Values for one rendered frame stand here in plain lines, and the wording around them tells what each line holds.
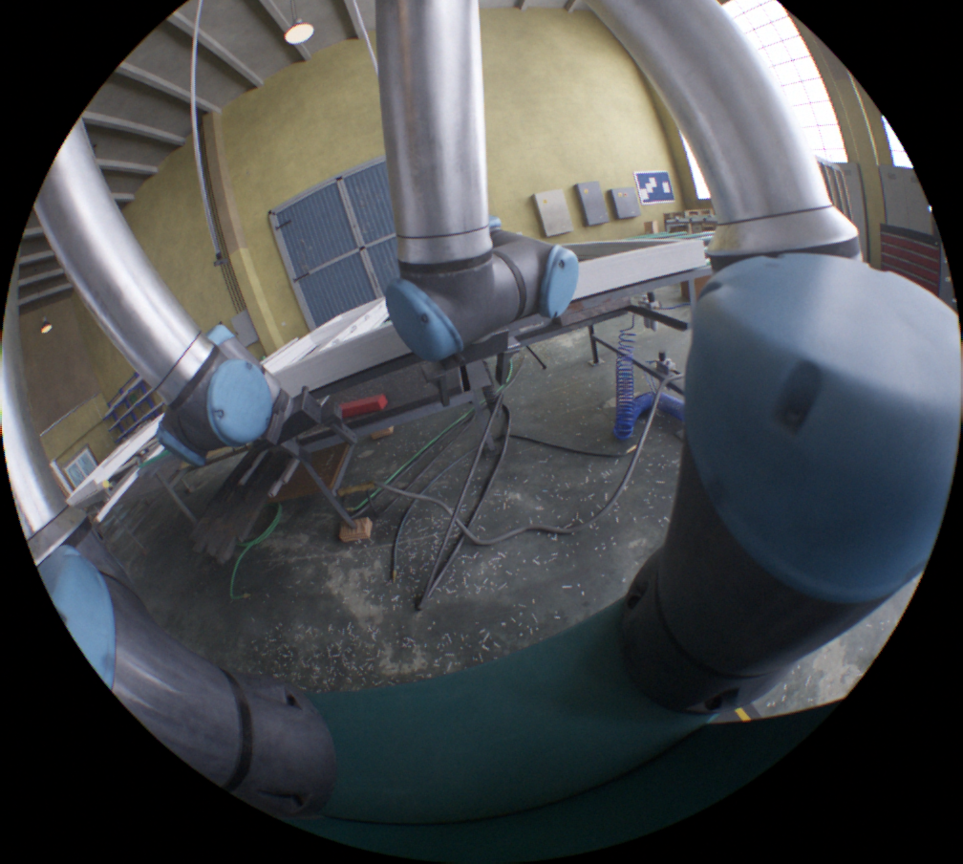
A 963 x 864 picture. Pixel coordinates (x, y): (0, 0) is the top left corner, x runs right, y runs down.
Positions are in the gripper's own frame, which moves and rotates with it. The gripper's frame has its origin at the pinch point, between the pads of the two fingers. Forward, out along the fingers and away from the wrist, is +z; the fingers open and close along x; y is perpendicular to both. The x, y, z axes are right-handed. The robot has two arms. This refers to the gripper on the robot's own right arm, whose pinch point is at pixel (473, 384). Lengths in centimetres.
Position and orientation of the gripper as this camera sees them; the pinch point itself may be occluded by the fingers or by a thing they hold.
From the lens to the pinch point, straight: 63.1
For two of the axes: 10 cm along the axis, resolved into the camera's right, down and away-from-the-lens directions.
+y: 4.7, 6.1, -6.4
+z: 0.0, 7.3, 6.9
